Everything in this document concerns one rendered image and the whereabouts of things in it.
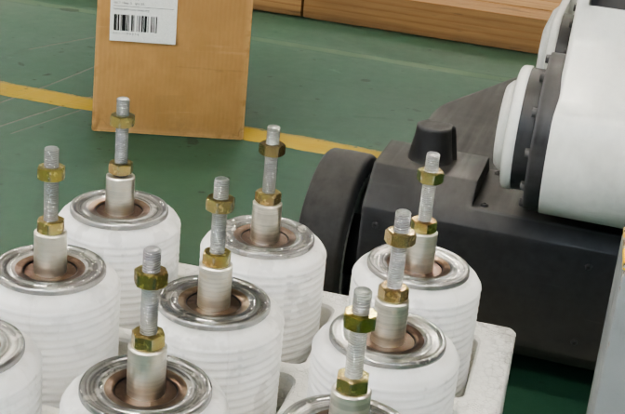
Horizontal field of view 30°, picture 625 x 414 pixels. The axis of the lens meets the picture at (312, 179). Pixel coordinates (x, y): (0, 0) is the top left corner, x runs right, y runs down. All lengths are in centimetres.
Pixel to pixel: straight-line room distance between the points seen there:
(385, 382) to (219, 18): 115
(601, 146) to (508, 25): 165
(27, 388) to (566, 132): 50
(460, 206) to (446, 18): 151
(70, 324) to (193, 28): 107
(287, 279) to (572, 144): 28
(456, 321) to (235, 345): 18
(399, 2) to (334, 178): 149
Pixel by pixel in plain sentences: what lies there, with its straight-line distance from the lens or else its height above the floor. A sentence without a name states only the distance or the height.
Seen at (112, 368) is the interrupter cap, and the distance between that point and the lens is 70.
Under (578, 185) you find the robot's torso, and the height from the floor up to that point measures 28.
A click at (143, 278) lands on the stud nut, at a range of 64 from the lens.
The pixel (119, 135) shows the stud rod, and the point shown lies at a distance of 89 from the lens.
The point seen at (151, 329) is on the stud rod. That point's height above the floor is 29.
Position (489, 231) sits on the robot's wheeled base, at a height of 18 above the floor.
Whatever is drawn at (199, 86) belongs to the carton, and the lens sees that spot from 183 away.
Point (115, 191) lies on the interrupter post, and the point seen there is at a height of 27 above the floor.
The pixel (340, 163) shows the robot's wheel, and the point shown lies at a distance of 121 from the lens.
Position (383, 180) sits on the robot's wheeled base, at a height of 20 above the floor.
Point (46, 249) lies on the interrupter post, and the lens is 80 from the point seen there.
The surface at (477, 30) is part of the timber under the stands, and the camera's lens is 263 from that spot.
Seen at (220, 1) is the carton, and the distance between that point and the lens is 179.
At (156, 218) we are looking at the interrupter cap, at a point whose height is 25.
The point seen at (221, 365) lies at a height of 23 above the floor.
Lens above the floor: 61
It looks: 21 degrees down
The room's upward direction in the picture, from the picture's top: 6 degrees clockwise
